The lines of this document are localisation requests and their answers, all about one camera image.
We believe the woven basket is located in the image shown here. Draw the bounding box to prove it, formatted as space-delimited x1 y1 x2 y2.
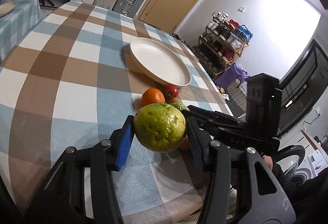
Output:
227 75 247 112

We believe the cream round plate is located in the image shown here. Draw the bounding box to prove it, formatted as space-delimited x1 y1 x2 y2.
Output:
129 38 191 87

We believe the brown kiwi fruit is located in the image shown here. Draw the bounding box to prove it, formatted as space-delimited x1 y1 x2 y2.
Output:
167 97 182 104

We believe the orange mandarin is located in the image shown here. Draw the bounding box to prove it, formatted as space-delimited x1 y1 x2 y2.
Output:
141 88 165 106

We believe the black tv cabinet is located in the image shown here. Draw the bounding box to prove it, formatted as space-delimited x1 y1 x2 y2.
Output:
277 40 327 137

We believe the small side plate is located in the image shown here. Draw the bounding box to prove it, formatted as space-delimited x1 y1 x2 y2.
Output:
0 1 17 17

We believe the checkered tablecloth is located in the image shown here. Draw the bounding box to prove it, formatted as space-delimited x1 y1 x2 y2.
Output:
1 2 229 223

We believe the red tomato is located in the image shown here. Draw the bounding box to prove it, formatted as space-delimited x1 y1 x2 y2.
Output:
165 85 179 99

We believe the shoe rack with shoes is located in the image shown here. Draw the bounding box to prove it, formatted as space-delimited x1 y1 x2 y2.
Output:
191 12 253 80

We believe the side table checkered cloth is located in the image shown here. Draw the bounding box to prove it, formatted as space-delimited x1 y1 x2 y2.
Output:
1 0 42 61

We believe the green guava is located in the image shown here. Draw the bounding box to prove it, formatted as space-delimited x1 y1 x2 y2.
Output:
133 103 186 153

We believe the purple bag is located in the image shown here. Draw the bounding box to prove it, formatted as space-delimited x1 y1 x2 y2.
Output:
215 63 250 90

